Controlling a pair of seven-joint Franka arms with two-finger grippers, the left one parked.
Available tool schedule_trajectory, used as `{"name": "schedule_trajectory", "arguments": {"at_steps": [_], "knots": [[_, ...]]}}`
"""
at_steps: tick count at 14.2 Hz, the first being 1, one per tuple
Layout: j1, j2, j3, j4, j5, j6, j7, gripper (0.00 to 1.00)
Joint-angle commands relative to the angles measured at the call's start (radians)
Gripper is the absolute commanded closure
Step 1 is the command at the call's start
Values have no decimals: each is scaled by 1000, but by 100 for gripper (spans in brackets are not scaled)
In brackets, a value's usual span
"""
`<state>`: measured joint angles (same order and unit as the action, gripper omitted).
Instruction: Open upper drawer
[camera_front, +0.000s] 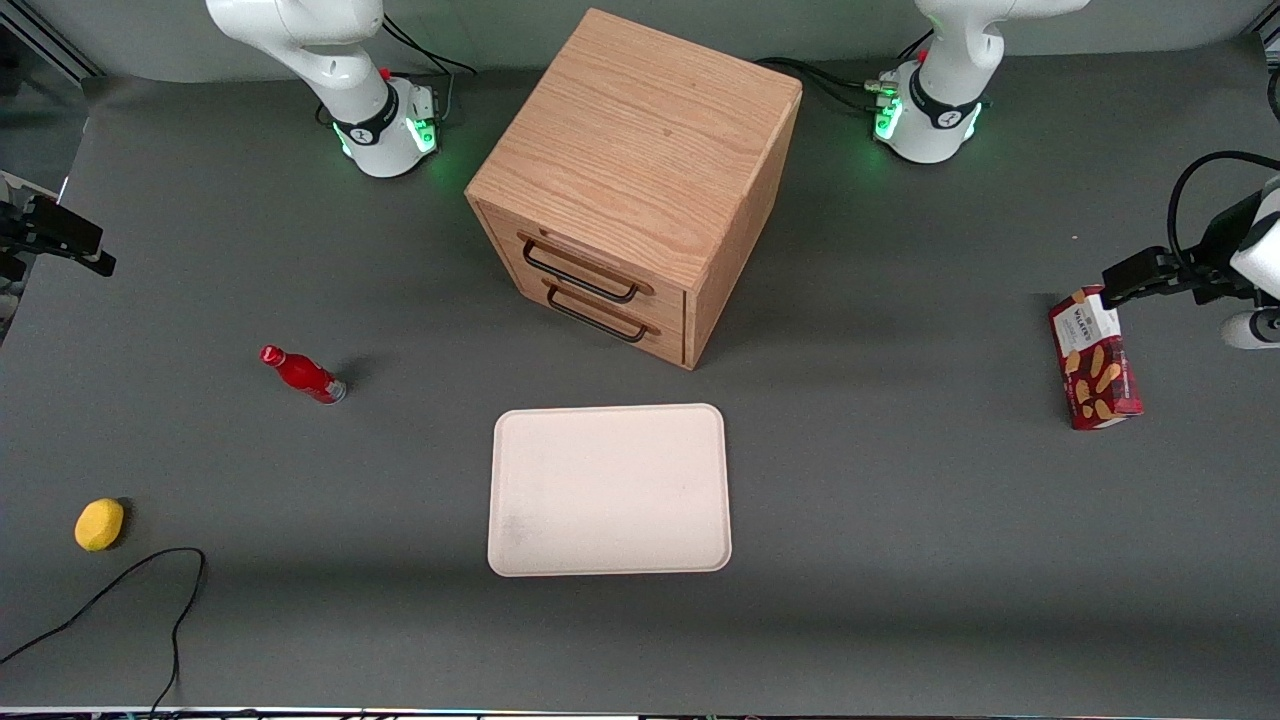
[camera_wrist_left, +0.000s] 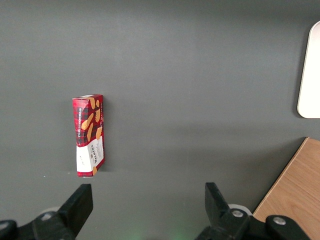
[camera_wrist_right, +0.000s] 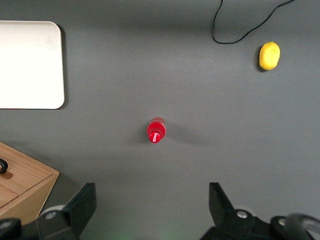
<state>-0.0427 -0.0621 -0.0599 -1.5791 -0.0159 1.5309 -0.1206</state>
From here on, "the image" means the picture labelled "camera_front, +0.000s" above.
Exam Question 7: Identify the red bottle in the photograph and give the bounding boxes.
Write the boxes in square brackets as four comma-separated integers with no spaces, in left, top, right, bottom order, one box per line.
[259,344,348,405]

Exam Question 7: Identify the red cookie box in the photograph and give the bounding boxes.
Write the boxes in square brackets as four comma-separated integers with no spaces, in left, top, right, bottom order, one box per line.
[1048,285,1145,432]

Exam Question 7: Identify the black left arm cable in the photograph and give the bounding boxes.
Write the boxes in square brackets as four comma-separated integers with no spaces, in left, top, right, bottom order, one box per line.
[1167,150,1280,271]

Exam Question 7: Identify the wooden two-drawer cabinet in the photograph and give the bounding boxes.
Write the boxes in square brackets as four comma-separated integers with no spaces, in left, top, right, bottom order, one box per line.
[465,8,804,371]

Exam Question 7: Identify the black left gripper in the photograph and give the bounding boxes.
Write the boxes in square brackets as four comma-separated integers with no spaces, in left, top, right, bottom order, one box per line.
[1103,192,1263,309]

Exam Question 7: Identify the yellow lemon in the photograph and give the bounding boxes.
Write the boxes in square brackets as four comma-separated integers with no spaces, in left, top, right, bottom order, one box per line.
[74,498,126,553]

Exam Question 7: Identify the black base cables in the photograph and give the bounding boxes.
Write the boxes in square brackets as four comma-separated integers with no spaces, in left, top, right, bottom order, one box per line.
[752,55,901,116]
[380,12,478,126]

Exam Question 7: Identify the wooden drawer with black handle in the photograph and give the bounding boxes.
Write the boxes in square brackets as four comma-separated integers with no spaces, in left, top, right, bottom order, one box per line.
[478,203,689,331]
[500,262,689,369]

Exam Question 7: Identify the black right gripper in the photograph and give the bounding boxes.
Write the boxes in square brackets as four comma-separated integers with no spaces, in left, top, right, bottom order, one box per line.
[0,195,117,283]

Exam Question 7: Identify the thin black table cable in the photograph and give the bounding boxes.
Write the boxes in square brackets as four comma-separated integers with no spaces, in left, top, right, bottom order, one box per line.
[0,547,207,716]

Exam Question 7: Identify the beige plastic tray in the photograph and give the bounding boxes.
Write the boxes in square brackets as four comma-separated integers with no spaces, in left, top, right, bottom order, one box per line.
[487,403,733,578]

